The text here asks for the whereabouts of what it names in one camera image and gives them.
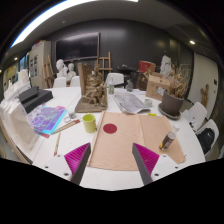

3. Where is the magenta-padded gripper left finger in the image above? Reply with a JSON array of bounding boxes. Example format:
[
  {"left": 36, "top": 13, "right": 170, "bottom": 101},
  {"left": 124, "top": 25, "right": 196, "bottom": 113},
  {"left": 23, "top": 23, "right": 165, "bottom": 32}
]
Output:
[{"left": 42, "top": 142, "right": 92, "bottom": 186}]

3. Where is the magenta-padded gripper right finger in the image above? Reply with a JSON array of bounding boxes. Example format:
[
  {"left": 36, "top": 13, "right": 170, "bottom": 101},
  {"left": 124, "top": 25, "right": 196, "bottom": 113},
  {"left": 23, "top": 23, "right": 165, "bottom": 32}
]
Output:
[{"left": 131, "top": 142, "right": 183, "bottom": 186}]

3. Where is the clear dark-labelled drink bottle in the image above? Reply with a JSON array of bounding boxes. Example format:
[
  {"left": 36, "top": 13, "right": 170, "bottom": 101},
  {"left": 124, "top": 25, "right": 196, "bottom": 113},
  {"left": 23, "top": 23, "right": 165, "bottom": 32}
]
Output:
[{"left": 159, "top": 123, "right": 181, "bottom": 152}]

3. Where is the thin wooden stick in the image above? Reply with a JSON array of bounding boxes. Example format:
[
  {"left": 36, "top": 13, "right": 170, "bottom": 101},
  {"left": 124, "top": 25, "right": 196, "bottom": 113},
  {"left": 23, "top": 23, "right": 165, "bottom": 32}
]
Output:
[{"left": 53, "top": 131, "right": 62, "bottom": 157}]

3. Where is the long wooden paintbrush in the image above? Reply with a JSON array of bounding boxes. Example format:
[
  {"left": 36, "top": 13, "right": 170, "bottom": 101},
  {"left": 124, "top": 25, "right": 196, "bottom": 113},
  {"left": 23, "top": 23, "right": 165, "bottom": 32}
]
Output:
[{"left": 50, "top": 119, "right": 82, "bottom": 135}]

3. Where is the yellow-green mug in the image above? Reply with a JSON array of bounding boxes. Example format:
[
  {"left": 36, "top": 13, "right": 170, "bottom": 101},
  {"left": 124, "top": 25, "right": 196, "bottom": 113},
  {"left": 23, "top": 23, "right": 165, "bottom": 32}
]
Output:
[{"left": 82, "top": 113, "right": 98, "bottom": 134}]

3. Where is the flat round red coaster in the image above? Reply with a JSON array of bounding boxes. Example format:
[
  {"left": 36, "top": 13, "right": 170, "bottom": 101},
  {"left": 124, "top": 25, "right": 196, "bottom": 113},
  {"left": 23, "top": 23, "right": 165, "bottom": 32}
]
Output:
[{"left": 102, "top": 123, "right": 118, "bottom": 135}]

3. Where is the grey plant saucer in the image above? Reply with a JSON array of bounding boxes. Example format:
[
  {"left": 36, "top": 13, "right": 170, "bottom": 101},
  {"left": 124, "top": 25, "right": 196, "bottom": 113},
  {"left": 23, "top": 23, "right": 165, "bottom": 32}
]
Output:
[{"left": 157, "top": 102, "right": 183, "bottom": 121}]

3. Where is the small glass jar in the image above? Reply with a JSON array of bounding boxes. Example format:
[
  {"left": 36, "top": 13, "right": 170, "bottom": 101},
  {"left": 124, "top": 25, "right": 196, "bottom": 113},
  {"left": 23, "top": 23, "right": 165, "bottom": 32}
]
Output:
[{"left": 144, "top": 97, "right": 154, "bottom": 108}]

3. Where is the grey printed newspaper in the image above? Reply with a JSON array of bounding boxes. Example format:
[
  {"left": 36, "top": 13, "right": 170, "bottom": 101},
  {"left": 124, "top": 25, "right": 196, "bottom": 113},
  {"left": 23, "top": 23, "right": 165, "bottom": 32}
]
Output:
[{"left": 113, "top": 90, "right": 152, "bottom": 115}]

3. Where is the dried plant in grey pot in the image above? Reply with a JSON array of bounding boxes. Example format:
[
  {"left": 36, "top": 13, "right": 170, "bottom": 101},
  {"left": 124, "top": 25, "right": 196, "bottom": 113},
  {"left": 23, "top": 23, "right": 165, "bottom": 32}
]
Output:
[{"left": 161, "top": 64, "right": 193, "bottom": 118}]

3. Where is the black backpack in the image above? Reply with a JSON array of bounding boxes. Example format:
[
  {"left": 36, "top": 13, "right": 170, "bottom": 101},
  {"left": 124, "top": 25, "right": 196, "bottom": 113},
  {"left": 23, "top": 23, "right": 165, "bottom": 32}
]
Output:
[{"left": 196, "top": 128, "right": 216, "bottom": 155}]

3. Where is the white wrapped canvas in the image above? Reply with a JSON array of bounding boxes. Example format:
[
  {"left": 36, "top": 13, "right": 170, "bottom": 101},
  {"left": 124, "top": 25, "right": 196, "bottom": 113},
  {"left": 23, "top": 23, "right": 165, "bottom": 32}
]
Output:
[{"left": 0, "top": 98, "right": 40, "bottom": 153}]

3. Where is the golden sculpture on wooden base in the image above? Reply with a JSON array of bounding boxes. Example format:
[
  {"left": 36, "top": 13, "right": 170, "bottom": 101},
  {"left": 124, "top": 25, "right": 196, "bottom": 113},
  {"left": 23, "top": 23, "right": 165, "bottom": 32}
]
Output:
[{"left": 74, "top": 62, "right": 109, "bottom": 114}]

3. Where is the white plastic chair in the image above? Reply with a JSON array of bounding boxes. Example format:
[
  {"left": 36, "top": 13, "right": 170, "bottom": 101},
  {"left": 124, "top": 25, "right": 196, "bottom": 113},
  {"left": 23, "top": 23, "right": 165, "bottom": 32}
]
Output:
[
  {"left": 69, "top": 75, "right": 81, "bottom": 88},
  {"left": 53, "top": 76, "right": 67, "bottom": 89},
  {"left": 105, "top": 72, "right": 125, "bottom": 88},
  {"left": 181, "top": 101, "right": 208, "bottom": 132},
  {"left": 194, "top": 118, "right": 220, "bottom": 156}
]

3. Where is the large flat black box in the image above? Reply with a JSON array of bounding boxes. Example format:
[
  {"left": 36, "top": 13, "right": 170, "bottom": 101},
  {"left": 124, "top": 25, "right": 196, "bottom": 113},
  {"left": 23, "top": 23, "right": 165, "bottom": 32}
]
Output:
[{"left": 22, "top": 89, "right": 54, "bottom": 114}]

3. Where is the brown cardboard box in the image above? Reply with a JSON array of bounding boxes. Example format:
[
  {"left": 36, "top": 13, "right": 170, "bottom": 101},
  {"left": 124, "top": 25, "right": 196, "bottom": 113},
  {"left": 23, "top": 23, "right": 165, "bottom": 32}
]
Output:
[{"left": 145, "top": 72, "right": 172, "bottom": 102}]

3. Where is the grey glass bottle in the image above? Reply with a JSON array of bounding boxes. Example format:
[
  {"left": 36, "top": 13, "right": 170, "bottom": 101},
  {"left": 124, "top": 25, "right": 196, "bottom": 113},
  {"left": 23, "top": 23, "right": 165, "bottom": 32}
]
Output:
[{"left": 125, "top": 78, "right": 135, "bottom": 93}]

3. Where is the clear green spray bottle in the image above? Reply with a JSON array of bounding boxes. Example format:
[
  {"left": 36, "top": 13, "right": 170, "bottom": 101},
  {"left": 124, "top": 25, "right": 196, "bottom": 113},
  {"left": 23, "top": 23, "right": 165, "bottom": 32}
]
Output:
[{"left": 108, "top": 75, "right": 115, "bottom": 95}]

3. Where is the small flat black box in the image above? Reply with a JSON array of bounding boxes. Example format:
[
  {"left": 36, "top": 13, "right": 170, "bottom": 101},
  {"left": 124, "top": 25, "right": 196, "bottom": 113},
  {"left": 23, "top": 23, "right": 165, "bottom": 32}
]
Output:
[{"left": 18, "top": 85, "right": 39, "bottom": 104}]

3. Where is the white plaster bust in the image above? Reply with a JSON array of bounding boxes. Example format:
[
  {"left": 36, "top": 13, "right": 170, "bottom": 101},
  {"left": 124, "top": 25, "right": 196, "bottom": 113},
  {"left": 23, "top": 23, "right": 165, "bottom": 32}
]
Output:
[
  {"left": 66, "top": 62, "right": 77, "bottom": 83},
  {"left": 55, "top": 58, "right": 69, "bottom": 79}
]

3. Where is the wooden easel by cabinet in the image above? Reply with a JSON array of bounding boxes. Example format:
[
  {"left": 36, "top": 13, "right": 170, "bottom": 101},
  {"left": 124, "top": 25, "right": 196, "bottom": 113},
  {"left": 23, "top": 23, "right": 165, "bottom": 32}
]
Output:
[{"left": 42, "top": 54, "right": 56, "bottom": 89}]

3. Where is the red box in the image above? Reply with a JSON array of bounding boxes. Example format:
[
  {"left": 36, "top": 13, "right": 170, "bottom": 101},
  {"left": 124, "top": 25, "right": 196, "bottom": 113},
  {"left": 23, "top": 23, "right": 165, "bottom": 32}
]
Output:
[{"left": 138, "top": 60, "right": 156, "bottom": 74}]

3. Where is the white plaster sculpture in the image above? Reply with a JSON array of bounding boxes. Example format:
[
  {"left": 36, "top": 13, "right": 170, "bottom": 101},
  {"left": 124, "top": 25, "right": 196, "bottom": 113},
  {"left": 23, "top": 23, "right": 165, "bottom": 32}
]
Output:
[{"left": 159, "top": 54, "right": 173, "bottom": 76}]

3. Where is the tall wooden easel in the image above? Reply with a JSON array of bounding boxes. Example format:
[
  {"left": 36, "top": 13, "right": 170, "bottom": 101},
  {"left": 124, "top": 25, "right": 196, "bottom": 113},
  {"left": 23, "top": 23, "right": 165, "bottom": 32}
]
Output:
[{"left": 95, "top": 51, "right": 114, "bottom": 81}]

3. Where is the white cabinet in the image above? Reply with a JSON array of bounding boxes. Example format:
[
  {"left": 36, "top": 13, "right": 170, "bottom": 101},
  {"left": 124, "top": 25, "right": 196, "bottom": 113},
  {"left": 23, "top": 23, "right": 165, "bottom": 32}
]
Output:
[{"left": 28, "top": 40, "right": 53, "bottom": 89}]

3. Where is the long ceiling light strip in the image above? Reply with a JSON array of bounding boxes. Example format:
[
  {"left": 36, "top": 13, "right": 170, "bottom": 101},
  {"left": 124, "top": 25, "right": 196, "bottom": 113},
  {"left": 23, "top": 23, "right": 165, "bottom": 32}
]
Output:
[{"left": 9, "top": 0, "right": 139, "bottom": 48}]

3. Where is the small wooden wall figure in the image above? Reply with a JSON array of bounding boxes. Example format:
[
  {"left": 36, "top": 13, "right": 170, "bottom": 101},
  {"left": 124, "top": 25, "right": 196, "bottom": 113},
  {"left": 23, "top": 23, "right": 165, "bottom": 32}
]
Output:
[{"left": 200, "top": 83, "right": 210, "bottom": 108}]

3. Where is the black wall screen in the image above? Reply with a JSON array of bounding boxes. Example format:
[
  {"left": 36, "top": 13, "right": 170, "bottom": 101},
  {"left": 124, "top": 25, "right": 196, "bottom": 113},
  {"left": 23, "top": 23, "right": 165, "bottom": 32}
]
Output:
[{"left": 55, "top": 31, "right": 101, "bottom": 62}]

